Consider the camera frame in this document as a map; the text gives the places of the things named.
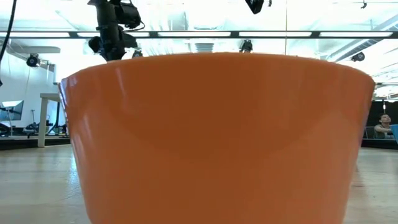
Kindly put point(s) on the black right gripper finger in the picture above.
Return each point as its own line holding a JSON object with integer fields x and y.
{"x": 255, "y": 5}

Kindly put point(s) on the orange plastic mini bowl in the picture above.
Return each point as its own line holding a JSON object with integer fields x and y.
{"x": 217, "y": 140}

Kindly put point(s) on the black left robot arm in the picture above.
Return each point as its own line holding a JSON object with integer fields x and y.
{"x": 105, "y": 7}

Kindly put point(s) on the black ceiling spotlight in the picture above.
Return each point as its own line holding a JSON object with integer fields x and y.
{"x": 137, "y": 53}
{"x": 358, "y": 57}
{"x": 32, "y": 60}
{"x": 246, "y": 46}

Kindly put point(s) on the white LED light strip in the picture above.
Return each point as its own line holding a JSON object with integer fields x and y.
{"x": 88, "y": 34}
{"x": 356, "y": 34}
{"x": 275, "y": 34}
{"x": 37, "y": 34}
{"x": 194, "y": 34}

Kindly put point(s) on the desktop monitor with lit screen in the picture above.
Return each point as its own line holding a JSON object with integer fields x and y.
{"x": 14, "y": 109}

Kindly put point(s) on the black room partition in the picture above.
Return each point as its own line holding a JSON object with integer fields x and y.
{"x": 371, "y": 121}

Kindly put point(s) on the person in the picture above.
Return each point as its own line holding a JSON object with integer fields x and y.
{"x": 384, "y": 127}

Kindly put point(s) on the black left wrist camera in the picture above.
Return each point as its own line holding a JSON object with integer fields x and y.
{"x": 129, "y": 14}

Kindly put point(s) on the ribbed ceiling air duct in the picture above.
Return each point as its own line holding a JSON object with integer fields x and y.
{"x": 204, "y": 48}

